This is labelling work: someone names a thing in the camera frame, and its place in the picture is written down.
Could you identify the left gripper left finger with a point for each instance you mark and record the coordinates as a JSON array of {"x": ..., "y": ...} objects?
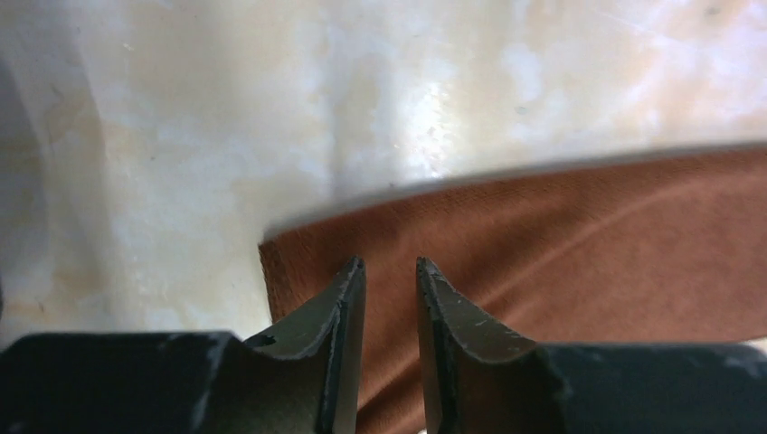
[{"x": 300, "y": 375}]

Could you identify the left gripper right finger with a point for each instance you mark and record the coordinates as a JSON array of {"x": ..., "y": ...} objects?
[{"x": 480, "y": 376}]

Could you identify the brown towel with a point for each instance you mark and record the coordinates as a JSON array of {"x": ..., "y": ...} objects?
[{"x": 670, "y": 249}]

